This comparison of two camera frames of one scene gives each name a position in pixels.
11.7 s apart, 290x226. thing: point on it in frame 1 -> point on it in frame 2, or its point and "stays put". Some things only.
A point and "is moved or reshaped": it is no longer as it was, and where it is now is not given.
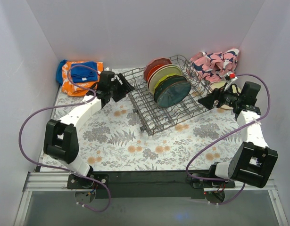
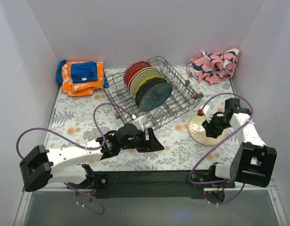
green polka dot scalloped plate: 160,84 -> 142,84
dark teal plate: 173,92 -> 155,96
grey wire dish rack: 166,93 is moved or reshaped
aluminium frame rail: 45,181 stays put
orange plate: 152,70 -> 131,74
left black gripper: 119,87 -> 149,139
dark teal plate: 165,82 -> 145,86
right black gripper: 219,98 -> 211,127
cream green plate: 217,85 -> 198,133
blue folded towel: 81,74 stays put
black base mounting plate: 179,184 stays put
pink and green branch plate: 160,73 -> 140,76
